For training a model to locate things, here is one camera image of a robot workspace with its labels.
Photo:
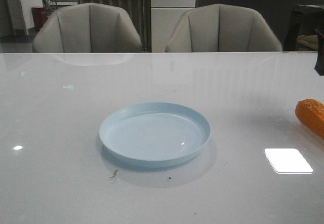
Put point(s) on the tan cushion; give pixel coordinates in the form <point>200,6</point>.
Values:
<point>308,42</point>

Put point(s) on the white cabinet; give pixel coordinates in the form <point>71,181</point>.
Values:
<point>164,17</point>

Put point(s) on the grey counter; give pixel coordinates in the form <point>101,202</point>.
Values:
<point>277,13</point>

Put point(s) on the barrier post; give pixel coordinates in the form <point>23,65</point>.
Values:
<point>145,29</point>

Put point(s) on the red trash bin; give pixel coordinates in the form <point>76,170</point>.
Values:
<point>39,17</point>

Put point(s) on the light blue round plate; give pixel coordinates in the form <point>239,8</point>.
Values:
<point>155,134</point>

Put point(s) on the left beige upholstered chair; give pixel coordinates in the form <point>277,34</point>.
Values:
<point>88,28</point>

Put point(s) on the right beige upholstered chair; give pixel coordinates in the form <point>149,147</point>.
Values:
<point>222,28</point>

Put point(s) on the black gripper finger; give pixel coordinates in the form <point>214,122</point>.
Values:
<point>319,67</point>

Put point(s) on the beige upholstered chair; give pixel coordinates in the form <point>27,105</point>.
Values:
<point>222,28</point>
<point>88,28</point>

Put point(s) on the orange toy corn cob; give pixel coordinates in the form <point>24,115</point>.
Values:
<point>310,113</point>

